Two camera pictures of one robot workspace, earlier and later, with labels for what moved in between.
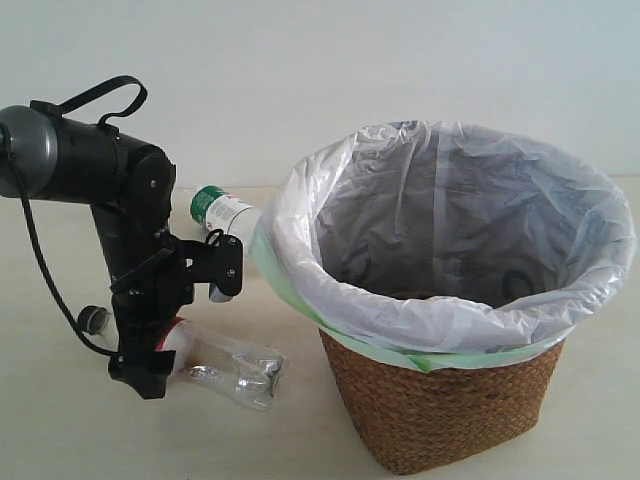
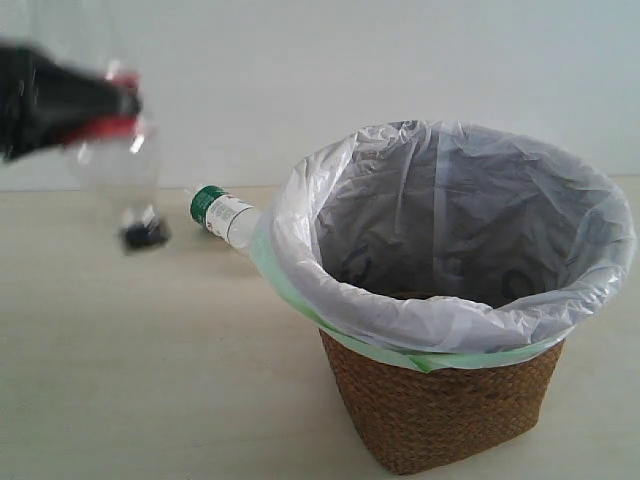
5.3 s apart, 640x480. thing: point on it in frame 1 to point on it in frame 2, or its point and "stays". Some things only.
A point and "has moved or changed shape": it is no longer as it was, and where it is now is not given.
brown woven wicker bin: x=415 y=420 stays
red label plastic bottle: x=240 y=372 has moved or changed shape
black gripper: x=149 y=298 to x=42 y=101
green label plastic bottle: x=218 y=209 stays
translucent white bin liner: x=427 y=244 stays
